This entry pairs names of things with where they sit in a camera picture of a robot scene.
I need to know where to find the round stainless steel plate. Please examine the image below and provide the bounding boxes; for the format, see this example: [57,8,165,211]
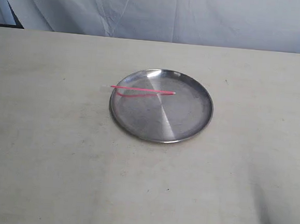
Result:
[109,69,214,144]

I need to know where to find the pink plastic straw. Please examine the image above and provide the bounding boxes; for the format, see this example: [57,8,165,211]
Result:
[101,85,176,95]

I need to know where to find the dark frame behind table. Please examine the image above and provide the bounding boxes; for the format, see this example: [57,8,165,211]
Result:
[0,2,24,29]

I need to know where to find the white backdrop cloth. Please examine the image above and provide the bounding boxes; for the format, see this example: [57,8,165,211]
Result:
[8,0,300,53]

